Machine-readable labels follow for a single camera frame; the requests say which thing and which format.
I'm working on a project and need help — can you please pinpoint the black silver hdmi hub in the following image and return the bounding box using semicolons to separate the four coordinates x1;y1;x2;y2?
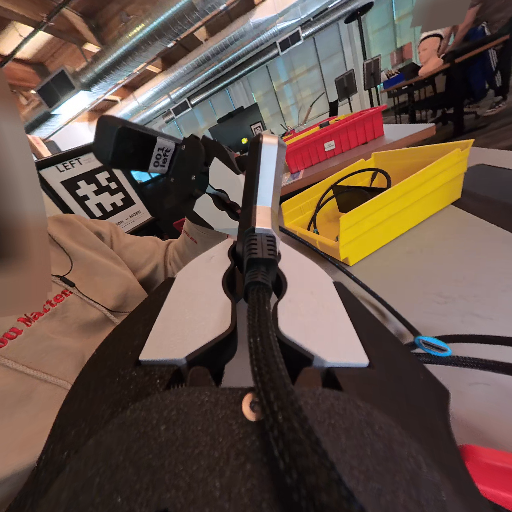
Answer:
236;133;288;261

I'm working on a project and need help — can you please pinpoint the mannequin head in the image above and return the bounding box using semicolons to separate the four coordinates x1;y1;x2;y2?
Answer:
417;29;449;77

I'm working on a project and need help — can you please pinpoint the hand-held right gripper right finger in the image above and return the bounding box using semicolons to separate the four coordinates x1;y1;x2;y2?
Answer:
272;242;369;386

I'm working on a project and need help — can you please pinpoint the small yellow bin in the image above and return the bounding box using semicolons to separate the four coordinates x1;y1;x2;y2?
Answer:
281;113;353;141

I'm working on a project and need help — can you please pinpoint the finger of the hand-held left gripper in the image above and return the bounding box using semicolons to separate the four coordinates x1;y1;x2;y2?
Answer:
185;190;242;237
200;135;245;198

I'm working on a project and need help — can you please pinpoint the framed marker sign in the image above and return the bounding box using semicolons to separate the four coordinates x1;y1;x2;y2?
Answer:
35;143;156;233

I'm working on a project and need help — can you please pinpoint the dark wooden desk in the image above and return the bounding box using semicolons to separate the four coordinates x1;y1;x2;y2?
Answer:
380;34;512;137

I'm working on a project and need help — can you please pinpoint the long ribbed red bin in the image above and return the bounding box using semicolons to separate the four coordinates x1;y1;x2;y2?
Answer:
285;105;389;173

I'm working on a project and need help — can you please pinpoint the yellow plastic bin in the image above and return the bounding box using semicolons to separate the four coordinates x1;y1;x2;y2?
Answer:
280;139;475;266

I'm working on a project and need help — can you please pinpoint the black blue-flecked hdmi cable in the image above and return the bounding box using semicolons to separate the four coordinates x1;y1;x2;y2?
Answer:
279;226;512;357

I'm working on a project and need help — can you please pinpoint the thin black clip-on wire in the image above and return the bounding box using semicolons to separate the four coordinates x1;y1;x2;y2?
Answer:
50;236;133;314

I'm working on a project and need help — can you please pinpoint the thick black braided hub cable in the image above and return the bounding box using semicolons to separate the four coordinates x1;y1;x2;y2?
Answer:
242;227;512;512

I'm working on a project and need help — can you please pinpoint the black green-tipped hdmi cable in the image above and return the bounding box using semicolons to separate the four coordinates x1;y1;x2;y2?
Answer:
307;167;392;237

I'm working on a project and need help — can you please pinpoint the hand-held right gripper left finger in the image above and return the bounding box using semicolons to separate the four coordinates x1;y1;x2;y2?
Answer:
139;239;238;386

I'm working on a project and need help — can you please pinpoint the black floor lamp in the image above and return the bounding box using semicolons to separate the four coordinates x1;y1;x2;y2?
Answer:
345;0;381;109

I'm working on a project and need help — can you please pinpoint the red plastic bin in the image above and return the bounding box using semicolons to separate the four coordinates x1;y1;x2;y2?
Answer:
458;444;512;505

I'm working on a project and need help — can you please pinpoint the black bin divider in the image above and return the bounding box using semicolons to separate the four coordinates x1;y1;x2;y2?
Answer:
332;185;385;214

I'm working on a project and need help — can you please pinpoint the person in beige hoodie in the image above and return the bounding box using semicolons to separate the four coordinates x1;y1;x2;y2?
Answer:
0;214;189;497

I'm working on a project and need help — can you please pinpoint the black panel on stand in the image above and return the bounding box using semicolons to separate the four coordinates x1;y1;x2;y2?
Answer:
334;69;358;113
363;55;382;108

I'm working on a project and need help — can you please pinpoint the black monitor screen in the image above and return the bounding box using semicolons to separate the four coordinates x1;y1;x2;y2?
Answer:
209;103;261;154

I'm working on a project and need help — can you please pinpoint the person's left forearm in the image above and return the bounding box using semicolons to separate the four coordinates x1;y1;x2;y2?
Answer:
120;218;237;294

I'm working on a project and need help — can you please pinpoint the wood-edged grey table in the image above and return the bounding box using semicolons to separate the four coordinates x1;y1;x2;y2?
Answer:
280;123;437;197

